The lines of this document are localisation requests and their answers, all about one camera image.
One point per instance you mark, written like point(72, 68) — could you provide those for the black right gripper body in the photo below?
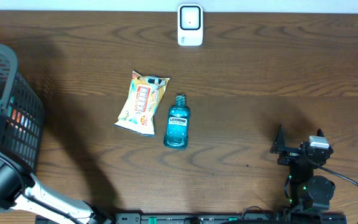
point(289, 156)

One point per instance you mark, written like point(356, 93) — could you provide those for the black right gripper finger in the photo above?
point(320, 133)
point(278, 145)

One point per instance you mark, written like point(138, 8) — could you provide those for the teal mouthwash bottle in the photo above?
point(176, 135)

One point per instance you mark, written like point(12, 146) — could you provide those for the yellow snack bag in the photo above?
point(144, 96)

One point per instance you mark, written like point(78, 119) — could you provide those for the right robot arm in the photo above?
point(309, 194)

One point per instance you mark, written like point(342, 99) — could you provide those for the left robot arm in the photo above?
point(20, 189)

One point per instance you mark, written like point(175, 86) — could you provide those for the white barcode scanner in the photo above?
point(190, 25)

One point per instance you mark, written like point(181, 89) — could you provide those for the grey plastic mesh basket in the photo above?
point(21, 112)

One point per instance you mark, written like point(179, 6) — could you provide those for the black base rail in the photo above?
point(256, 217)

